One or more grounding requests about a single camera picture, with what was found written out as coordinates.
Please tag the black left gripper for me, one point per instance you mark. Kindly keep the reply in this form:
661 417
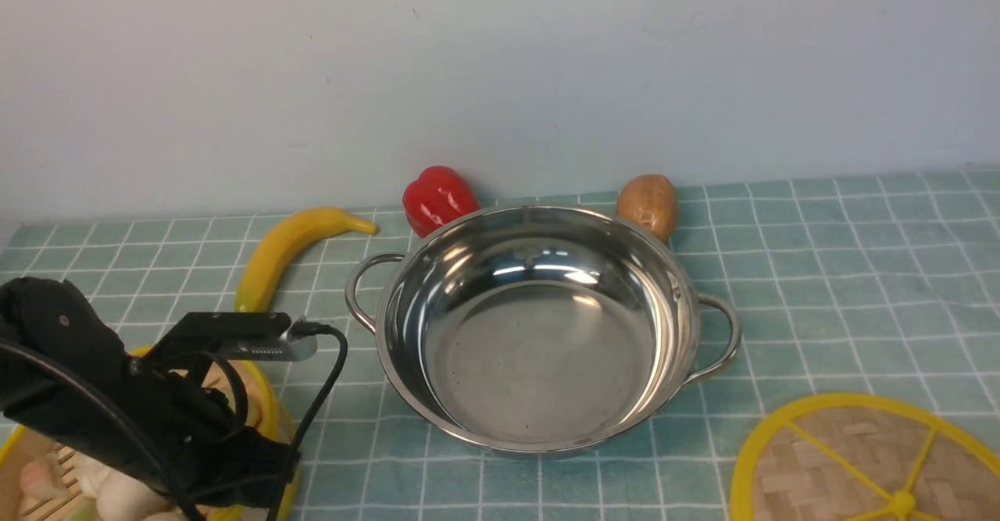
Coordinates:
191 439

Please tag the bamboo steamer basket yellow rim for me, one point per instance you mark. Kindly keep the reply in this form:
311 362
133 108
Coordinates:
25 446

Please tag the woven bamboo steamer lid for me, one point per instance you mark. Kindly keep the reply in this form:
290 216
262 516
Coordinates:
852 456

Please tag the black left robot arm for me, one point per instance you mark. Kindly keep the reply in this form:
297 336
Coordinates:
67 375

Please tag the stainless steel pot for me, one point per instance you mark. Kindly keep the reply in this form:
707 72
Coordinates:
540 330

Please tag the white round bun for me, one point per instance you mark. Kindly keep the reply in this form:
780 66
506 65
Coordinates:
124 498

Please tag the pink dumpling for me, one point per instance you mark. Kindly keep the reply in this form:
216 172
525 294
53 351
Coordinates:
39 481

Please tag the yellow banana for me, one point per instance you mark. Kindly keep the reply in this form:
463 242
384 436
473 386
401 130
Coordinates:
283 244

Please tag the red bell pepper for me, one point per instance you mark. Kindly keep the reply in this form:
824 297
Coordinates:
437 197

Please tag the brown potato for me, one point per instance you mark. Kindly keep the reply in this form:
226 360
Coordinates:
650 201

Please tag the green checkered tablecloth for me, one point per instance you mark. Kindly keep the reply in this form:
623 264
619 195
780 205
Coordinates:
887 285

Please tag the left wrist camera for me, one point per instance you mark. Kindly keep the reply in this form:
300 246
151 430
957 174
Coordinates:
257 337

